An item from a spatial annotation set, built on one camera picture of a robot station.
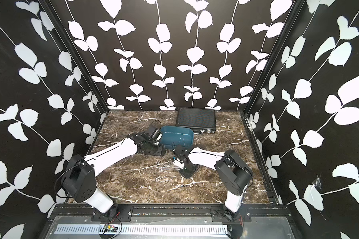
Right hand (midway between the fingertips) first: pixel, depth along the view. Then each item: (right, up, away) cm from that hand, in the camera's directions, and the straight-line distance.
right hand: (186, 172), depth 88 cm
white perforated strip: (-21, -22, -18) cm, 35 cm away
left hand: (-14, +14, -2) cm, 20 cm away
